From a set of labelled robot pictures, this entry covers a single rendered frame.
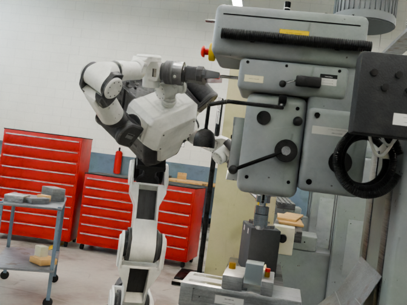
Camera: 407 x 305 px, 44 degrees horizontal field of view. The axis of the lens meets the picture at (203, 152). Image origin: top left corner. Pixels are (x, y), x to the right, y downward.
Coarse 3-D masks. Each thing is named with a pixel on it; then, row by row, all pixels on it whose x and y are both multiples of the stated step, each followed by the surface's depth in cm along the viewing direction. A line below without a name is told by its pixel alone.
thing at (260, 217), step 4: (256, 208) 165; (256, 212) 164; (260, 212) 164; (264, 212) 164; (268, 212) 165; (256, 216) 164; (260, 216) 164; (264, 216) 164; (256, 220) 164; (260, 220) 164; (264, 220) 164; (256, 224) 164; (260, 224) 164; (264, 224) 164
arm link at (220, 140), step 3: (216, 138) 229; (219, 138) 229; (222, 138) 229; (225, 138) 229; (216, 141) 231; (219, 141) 230; (222, 141) 230; (216, 144) 232; (219, 144) 231; (222, 144) 231; (216, 147) 233; (219, 147) 232; (207, 150) 231; (210, 150) 230; (213, 150) 232
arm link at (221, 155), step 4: (228, 140) 220; (224, 144) 221; (228, 144) 220; (220, 148) 223; (224, 148) 223; (228, 148) 220; (216, 152) 221; (220, 152) 221; (224, 152) 221; (228, 152) 222; (212, 156) 224; (216, 156) 222; (220, 156) 220; (224, 156) 221; (228, 156) 221; (216, 160) 224; (220, 160) 221; (224, 160) 222; (228, 160) 223; (220, 164) 223
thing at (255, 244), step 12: (252, 228) 196; (264, 228) 198; (276, 228) 204; (240, 240) 218; (252, 240) 196; (264, 240) 197; (276, 240) 197; (240, 252) 214; (252, 252) 196; (264, 252) 197; (276, 252) 197; (240, 264) 210; (264, 264) 197; (276, 264) 197
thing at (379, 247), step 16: (384, 144) 165; (400, 160) 142; (400, 192) 139; (368, 208) 175; (384, 208) 154; (400, 208) 139; (368, 224) 171; (384, 224) 150; (400, 224) 138; (368, 240) 170; (384, 240) 147; (400, 240) 138; (368, 256) 167; (384, 256) 146; (400, 256) 138; (384, 272) 144; (400, 272) 138; (384, 288) 142; (400, 288) 138; (368, 304) 159; (384, 304) 140; (400, 304) 138
